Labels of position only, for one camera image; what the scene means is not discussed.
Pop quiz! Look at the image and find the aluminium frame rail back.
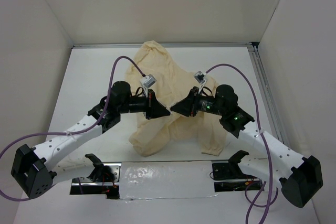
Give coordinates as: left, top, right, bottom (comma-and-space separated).
73, 42, 253, 49

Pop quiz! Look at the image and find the cream yellow jacket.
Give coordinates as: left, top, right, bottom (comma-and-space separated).
124, 41, 227, 156

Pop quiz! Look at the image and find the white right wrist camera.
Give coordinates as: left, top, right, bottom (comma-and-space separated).
194, 71, 207, 94

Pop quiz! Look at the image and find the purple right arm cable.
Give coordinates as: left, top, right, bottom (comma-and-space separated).
204, 63, 279, 224

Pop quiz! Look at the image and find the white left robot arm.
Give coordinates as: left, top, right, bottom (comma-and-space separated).
11, 81, 170, 199

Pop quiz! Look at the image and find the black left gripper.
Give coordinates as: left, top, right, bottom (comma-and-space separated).
118, 89, 170, 120

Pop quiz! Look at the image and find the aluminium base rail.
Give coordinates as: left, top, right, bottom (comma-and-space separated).
70, 161, 262, 200

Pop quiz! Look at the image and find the white tape sheet cover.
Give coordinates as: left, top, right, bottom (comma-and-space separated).
119, 161, 216, 200

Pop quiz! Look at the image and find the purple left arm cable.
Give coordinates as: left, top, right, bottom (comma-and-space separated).
0, 56, 148, 201

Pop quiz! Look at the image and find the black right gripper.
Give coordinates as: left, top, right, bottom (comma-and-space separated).
170, 86, 226, 116

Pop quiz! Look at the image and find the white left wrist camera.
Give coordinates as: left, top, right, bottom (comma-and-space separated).
140, 74, 156, 89

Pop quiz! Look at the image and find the aluminium frame rail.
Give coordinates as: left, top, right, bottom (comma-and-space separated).
73, 42, 253, 49
247, 42, 291, 148

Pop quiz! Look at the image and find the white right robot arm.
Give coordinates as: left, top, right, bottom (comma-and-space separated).
171, 84, 323, 208

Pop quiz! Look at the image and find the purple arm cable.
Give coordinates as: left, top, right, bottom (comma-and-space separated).
0, 56, 148, 201
204, 63, 279, 224

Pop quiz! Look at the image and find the aluminium frame rail right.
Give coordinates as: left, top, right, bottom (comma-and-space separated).
247, 42, 291, 148

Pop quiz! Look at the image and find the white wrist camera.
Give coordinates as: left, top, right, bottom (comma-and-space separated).
194, 71, 207, 94
140, 74, 156, 89

